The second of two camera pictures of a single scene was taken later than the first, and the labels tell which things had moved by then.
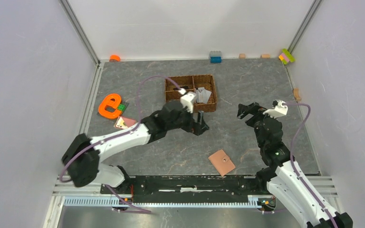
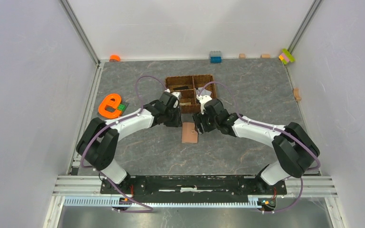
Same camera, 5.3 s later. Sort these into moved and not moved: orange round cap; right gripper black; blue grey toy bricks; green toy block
Moved: right gripper black
Not moved: green toy block; blue grey toy bricks; orange round cap
